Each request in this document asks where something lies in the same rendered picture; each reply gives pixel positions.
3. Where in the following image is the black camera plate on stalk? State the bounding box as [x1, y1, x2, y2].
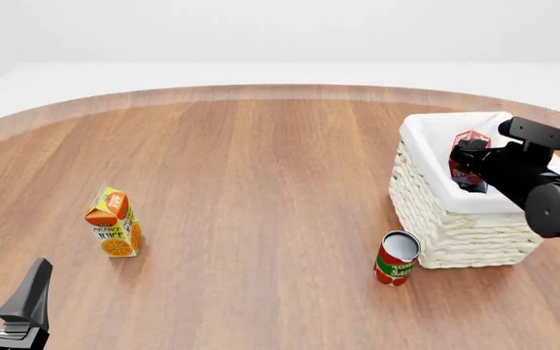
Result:
[498, 116, 560, 154]

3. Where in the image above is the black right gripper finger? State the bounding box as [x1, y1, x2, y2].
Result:
[456, 181, 489, 195]
[455, 136, 491, 151]

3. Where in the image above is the red milk carton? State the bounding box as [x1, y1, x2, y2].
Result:
[447, 128, 493, 195]

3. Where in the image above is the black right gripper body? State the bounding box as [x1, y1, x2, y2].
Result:
[450, 140, 552, 205]

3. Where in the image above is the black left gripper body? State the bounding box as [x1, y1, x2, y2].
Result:
[0, 320, 51, 350]

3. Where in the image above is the white woven basket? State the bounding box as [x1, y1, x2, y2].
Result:
[388, 111, 560, 271]

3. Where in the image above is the orange juice carton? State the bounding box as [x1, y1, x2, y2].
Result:
[84, 181, 144, 260]

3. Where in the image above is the tomato sauce can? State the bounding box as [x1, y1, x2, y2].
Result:
[372, 229, 422, 288]

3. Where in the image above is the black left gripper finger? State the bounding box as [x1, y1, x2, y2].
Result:
[0, 257, 54, 330]

